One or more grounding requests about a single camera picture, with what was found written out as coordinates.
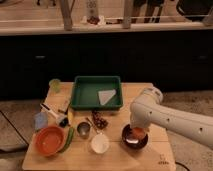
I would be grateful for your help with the white handled brush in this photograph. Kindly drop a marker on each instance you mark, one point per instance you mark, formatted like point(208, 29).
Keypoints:
point(61, 119)

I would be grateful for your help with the yellow banana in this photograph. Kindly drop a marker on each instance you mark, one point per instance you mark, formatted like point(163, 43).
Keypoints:
point(70, 116)

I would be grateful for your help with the small metal cup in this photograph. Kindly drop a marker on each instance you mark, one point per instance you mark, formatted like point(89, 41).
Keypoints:
point(83, 129)

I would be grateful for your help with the white cloth piece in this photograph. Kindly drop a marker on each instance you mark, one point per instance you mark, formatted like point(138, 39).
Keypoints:
point(105, 96)

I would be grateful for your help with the red apple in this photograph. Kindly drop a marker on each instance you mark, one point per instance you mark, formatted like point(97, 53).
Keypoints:
point(138, 133)

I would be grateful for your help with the green plastic tray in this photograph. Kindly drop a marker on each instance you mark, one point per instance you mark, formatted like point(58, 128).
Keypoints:
point(85, 93)

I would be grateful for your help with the blue sponge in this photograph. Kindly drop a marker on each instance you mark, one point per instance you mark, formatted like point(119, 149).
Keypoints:
point(41, 121)

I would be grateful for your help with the dark grape bunch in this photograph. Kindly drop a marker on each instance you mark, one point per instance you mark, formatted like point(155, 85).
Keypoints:
point(99, 122)

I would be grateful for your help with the orange bowl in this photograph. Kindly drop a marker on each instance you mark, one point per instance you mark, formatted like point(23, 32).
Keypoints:
point(49, 140)

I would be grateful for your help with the dark purple bowl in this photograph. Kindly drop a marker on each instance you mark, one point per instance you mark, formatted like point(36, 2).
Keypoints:
point(132, 142)

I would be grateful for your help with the green translucent cup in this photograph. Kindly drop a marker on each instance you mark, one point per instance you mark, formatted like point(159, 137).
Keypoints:
point(54, 85)

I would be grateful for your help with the white measuring cup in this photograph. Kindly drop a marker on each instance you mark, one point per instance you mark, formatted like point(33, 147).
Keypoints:
point(100, 143)

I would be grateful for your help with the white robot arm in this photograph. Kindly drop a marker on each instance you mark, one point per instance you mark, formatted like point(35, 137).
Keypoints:
point(146, 108)

